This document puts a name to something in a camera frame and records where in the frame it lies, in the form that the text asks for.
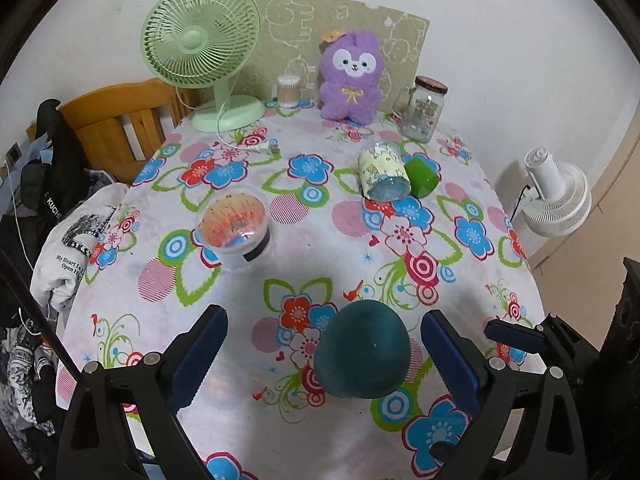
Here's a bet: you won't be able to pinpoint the green desk fan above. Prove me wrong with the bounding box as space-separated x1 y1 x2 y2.
141 0 267 134

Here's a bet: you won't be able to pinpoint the pale yellow printed cup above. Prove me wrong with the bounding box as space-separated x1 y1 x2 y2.
357 142 411 204

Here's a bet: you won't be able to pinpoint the clear measuring cup orange markings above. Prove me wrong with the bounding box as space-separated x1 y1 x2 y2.
194 186 276 274

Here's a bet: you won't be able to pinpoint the floral tablecloth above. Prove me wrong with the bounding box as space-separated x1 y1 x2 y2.
54 97 549 480

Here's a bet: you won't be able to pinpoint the beige patterned wall sheet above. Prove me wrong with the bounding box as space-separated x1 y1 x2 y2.
234 0 431 112

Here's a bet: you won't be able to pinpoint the cotton swab container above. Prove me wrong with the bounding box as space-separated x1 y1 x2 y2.
276 74 303 110

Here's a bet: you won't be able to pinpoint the dark patterned clothes pile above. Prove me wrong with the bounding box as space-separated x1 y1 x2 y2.
0 305 68 480

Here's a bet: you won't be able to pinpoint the black fan cable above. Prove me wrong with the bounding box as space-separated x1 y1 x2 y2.
509 185 532 222

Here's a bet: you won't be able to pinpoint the white fan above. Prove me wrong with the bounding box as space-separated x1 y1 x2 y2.
514 147 593 237

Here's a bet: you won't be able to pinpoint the glass jar with dark lid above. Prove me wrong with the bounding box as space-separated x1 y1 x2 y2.
399 75 449 141

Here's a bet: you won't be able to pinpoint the teal cup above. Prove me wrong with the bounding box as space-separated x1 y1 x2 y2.
313 299 412 400

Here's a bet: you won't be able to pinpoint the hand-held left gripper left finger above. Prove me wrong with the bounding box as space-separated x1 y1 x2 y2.
59 304 230 480

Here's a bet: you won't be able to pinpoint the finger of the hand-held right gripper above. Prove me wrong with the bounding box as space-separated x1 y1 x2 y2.
484 311 603 377

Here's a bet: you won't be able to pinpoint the wooden chair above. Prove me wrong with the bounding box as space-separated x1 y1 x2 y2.
26 78 202 187

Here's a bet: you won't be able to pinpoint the white printed shirt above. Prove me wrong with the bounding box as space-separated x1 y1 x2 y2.
29 182 132 317

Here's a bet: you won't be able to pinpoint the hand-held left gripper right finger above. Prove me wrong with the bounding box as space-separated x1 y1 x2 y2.
421 309 587 480

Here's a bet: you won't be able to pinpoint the thin white cable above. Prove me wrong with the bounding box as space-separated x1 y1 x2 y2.
6 167 32 273

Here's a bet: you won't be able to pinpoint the white fan cable with plug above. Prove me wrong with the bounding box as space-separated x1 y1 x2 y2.
215 102 282 157

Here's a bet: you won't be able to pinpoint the black jacket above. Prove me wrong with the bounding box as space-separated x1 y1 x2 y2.
0 98 103 286

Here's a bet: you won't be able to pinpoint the clear drinking glass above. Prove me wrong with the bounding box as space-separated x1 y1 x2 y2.
392 87 414 119

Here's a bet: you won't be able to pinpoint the green cup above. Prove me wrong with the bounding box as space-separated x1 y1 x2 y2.
403 154 441 199

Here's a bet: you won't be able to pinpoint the purple plush toy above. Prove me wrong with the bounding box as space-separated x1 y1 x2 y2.
317 29 385 125

